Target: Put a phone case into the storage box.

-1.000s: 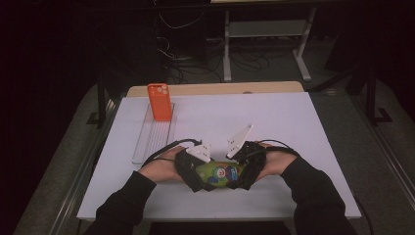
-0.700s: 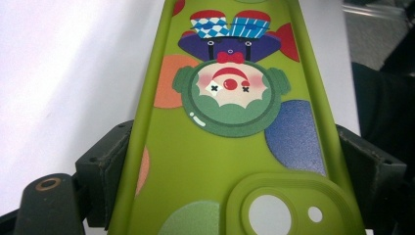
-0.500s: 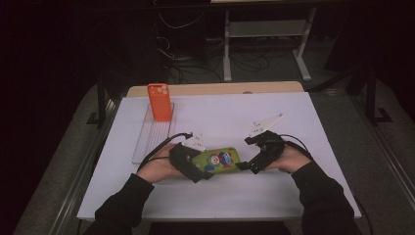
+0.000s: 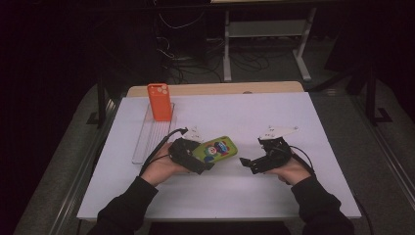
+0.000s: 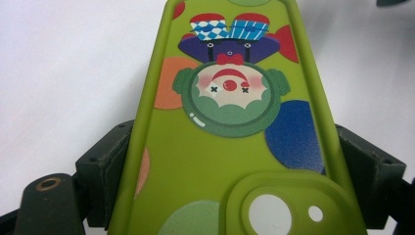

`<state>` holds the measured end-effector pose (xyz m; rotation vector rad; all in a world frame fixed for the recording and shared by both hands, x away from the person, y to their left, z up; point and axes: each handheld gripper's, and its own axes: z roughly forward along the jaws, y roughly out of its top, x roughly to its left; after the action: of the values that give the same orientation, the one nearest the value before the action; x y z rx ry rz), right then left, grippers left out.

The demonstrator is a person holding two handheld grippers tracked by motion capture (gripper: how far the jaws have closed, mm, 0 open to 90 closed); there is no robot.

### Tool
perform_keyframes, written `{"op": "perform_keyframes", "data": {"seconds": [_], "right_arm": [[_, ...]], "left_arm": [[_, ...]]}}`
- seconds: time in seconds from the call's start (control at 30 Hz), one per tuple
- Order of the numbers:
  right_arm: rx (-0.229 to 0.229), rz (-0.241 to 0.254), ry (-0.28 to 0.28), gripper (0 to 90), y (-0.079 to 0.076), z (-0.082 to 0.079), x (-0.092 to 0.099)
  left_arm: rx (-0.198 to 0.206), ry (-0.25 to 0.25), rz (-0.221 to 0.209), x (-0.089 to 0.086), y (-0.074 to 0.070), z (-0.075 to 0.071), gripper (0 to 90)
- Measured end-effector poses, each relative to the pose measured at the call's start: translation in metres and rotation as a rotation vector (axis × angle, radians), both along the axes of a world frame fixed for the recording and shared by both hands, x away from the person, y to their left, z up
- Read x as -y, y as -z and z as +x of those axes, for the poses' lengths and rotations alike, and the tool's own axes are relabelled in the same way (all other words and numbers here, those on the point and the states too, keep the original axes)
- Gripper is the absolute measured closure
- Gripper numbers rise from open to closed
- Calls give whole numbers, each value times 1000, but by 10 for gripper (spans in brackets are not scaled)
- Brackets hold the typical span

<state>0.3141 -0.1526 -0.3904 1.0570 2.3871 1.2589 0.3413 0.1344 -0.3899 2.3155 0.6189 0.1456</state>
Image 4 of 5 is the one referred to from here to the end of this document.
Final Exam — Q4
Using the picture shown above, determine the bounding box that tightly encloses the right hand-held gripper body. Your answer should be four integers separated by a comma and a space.
257, 124, 300, 174

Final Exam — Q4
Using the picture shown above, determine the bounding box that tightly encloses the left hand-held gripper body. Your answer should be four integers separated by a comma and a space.
167, 125, 208, 175

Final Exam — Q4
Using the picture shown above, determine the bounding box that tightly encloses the green snack packet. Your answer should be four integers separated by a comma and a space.
191, 135, 239, 165

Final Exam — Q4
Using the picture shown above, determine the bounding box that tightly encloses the clear plastic slotted rack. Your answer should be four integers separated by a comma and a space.
131, 102, 178, 165

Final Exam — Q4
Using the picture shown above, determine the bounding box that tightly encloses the person's right hand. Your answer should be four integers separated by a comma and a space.
264, 156, 313, 186

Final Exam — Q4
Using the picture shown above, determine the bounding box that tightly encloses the person's left hand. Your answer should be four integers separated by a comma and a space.
139, 141, 191, 188

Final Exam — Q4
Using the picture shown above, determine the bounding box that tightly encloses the light wooden table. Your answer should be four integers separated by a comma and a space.
125, 80, 305, 98

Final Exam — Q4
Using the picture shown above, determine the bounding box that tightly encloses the black metal stand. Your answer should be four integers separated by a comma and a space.
364, 57, 394, 126
85, 73, 115, 129

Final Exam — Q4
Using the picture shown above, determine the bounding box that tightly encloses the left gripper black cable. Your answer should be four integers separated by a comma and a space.
139, 127, 189, 176

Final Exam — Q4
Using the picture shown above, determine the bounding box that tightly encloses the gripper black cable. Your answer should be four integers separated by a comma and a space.
280, 144, 375, 235
139, 127, 189, 176

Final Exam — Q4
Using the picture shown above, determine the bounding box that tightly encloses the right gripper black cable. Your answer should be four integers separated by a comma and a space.
280, 144, 375, 235

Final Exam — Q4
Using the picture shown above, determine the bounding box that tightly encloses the tangle of black floor cables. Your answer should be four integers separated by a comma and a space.
156, 32, 288, 85

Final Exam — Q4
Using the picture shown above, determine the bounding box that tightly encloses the aluminium rail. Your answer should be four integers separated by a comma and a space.
349, 94, 415, 205
48, 97, 122, 235

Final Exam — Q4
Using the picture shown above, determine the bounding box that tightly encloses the white metal desk frame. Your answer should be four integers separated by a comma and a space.
222, 6, 318, 83

